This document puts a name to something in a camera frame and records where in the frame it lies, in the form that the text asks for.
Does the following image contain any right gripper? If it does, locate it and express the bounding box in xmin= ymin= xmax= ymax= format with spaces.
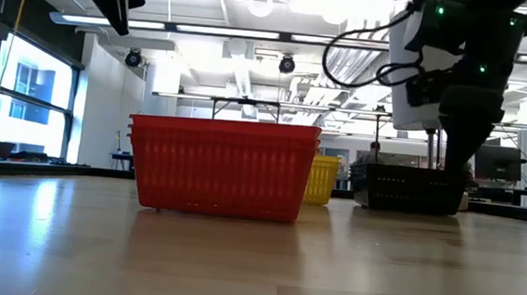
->
xmin=433 ymin=83 xmax=507 ymax=177

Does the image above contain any black plastic basket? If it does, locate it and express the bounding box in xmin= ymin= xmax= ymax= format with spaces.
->
xmin=351 ymin=172 xmax=468 ymax=217
xmin=350 ymin=167 xmax=467 ymax=182
xmin=349 ymin=161 xmax=468 ymax=177

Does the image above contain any red plastic basket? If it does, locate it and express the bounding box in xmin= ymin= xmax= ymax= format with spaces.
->
xmin=127 ymin=125 xmax=321 ymax=149
xmin=127 ymin=112 xmax=324 ymax=141
xmin=123 ymin=133 xmax=319 ymax=225

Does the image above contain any black computer monitor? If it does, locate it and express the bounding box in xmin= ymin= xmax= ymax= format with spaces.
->
xmin=472 ymin=143 xmax=524 ymax=184

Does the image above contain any black round ceiling speaker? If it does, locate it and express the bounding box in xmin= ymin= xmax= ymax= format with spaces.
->
xmin=124 ymin=46 xmax=144 ymax=70
xmin=277 ymin=54 xmax=297 ymax=75

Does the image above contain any white shade table lamp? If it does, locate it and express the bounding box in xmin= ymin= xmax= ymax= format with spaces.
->
xmin=377 ymin=6 xmax=484 ymax=213

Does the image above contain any person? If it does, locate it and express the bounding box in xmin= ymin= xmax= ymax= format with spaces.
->
xmin=353 ymin=139 xmax=389 ymax=169

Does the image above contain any long ceiling light strip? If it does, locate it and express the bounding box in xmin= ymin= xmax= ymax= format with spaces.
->
xmin=47 ymin=10 xmax=527 ymax=65

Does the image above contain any large window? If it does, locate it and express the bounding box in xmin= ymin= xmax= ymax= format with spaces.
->
xmin=0 ymin=31 xmax=86 ymax=163

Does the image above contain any small background table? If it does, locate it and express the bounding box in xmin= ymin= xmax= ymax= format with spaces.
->
xmin=108 ymin=129 xmax=138 ymax=172

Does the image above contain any white globe pendant light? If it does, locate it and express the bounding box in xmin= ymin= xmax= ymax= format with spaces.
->
xmin=247 ymin=0 xmax=275 ymax=19

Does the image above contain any black metal rack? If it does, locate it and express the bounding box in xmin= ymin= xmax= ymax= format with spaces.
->
xmin=150 ymin=91 xmax=395 ymax=151

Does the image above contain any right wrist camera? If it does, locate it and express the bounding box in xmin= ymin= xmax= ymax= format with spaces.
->
xmin=404 ymin=66 xmax=456 ymax=110

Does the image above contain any yellow hanging cable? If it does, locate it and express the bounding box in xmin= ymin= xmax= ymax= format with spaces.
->
xmin=0 ymin=0 xmax=29 ymax=118

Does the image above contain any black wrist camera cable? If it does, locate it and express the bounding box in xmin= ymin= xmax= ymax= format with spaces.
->
xmin=319 ymin=0 xmax=431 ymax=94

